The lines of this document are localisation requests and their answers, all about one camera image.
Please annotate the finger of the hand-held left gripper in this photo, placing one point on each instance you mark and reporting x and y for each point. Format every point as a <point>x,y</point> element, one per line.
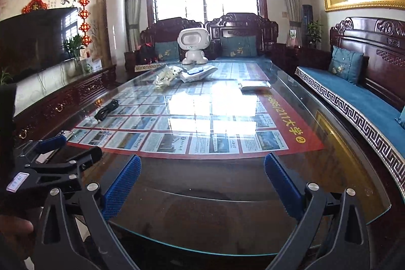
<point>79,159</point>
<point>52,143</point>

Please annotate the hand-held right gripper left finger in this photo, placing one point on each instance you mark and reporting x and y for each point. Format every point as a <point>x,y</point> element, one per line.
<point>123,187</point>

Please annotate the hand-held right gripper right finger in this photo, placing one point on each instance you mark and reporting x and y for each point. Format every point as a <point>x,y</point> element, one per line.
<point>281,184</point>

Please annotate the person's left hand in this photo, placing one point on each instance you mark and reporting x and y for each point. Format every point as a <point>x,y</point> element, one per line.
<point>14,230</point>

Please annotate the dark wooden television cabinet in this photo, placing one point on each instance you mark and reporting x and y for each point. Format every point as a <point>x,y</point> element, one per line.
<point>63,99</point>

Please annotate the green potted plant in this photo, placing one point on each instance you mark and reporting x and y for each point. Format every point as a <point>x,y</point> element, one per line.
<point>5,75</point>
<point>314,32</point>

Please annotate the white and green box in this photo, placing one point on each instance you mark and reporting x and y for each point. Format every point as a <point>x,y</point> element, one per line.
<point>91,66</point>

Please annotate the printed poster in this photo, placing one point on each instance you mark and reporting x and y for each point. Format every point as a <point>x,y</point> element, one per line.
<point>221,118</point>

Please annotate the green bamboo plant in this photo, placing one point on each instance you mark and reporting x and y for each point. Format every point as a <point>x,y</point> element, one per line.
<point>74,48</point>

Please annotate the black flat television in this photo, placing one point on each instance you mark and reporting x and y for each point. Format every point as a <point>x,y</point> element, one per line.
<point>34,42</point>

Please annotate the long dark wooden sofa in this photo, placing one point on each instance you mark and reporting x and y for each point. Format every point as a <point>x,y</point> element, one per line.
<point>357,96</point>

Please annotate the white patterned packet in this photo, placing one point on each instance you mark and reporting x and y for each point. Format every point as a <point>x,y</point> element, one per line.
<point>166,77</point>

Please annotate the black bag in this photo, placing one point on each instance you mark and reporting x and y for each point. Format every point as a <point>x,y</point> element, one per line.
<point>147,53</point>

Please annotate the red knot hanging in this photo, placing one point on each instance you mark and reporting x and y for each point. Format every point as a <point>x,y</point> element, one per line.
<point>84,20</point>

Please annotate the dark wooden corner table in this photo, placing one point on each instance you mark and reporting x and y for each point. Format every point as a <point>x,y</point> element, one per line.
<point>303,58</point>

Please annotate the white tower air conditioner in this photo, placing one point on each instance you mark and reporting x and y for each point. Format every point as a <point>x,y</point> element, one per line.
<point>115,29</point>

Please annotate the teal embroidered cushion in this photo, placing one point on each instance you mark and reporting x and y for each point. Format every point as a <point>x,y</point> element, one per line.
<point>401,118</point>
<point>345,66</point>
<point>239,47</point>
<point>166,51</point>

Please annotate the white and blue flat pack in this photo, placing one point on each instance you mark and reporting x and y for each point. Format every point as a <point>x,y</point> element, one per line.
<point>199,74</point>

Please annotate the carved dark wooden armchair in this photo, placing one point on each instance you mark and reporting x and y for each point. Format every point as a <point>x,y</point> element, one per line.
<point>243,25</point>
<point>164,31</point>

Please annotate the white robot toy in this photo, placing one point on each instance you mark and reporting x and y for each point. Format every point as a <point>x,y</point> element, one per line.
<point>193,42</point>

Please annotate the red wall ornament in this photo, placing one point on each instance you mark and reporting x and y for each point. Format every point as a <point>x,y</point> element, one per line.
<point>34,4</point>

